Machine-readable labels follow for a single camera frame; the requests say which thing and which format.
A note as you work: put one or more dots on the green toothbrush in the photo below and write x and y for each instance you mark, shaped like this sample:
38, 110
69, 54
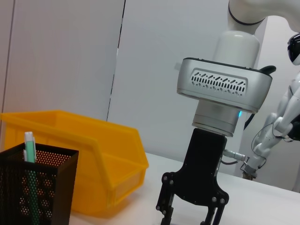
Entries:
30, 147

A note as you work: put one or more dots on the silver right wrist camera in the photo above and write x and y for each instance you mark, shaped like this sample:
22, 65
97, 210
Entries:
222, 82

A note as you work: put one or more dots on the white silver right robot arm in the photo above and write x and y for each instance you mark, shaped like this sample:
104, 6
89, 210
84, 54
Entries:
236, 47

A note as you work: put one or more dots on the black mesh pen holder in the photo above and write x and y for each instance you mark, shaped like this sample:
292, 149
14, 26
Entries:
58, 187

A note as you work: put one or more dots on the yellow plastic storage bin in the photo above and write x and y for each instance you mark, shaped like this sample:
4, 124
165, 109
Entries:
77, 133

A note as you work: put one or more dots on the white humanoid robot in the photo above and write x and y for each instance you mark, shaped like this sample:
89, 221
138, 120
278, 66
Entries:
286, 110

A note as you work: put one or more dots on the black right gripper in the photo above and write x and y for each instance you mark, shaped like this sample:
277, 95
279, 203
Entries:
201, 168

